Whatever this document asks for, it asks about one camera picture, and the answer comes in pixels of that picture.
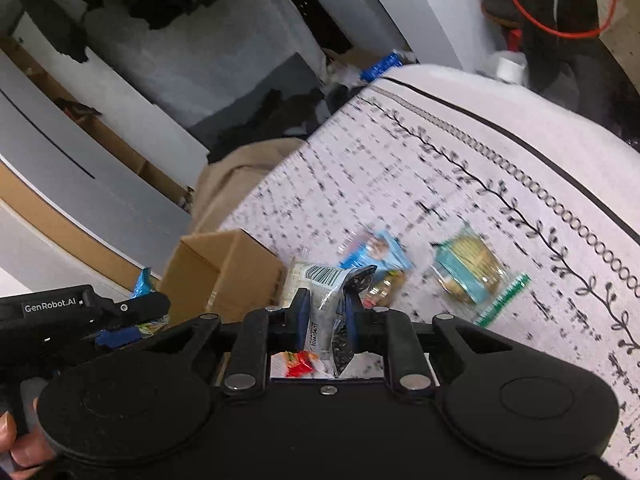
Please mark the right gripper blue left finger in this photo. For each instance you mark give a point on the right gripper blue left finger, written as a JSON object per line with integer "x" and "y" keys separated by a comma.
{"x": 299, "y": 314}

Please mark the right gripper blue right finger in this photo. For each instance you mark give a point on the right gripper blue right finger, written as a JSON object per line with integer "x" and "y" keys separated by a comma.
{"x": 352, "y": 309}

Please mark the white barcode snack packet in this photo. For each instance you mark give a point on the white barcode snack packet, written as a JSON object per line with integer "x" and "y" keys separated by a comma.
{"x": 326, "y": 334}

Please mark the small red candy wrapper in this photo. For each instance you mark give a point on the small red candy wrapper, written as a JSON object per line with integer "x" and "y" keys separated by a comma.
{"x": 299, "y": 364}

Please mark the light blue snack packet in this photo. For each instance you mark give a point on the light blue snack packet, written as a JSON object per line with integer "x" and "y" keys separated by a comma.
{"x": 376, "y": 248}

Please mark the teal cracker packet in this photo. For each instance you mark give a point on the teal cracker packet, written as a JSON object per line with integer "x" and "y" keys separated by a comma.
{"x": 474, "y": 283}

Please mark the left hand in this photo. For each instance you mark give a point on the left hand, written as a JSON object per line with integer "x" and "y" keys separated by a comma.
{"x": 28, "y": 453}

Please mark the brown cardboard box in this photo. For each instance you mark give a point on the brown cardboard box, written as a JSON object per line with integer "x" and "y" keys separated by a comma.
{"x": 227, "y": 273}

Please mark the tan blanket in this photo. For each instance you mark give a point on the tan blanket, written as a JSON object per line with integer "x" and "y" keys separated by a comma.
{"x": 223, "y": 185}

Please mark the patterned white bed cover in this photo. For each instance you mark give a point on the patterned white bed cover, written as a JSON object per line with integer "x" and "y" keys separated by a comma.
{"x": 426, "y": 151}

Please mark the black clothes pile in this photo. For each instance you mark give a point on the black clothes pile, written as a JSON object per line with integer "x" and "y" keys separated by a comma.
{"x": 296, "y": 117}

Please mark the blue foil bag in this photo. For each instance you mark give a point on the blue foil bag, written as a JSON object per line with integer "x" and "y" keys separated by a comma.
{"x": 394, "y": 59}

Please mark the white cup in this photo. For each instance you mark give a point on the white cup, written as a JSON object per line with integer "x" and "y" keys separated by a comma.
{"x": 512, "y": 69}

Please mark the black fuzzy garment on chair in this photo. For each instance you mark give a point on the black fuzzy garment on chair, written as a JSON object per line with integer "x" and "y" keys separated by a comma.
{"x": 569, "y": 64}

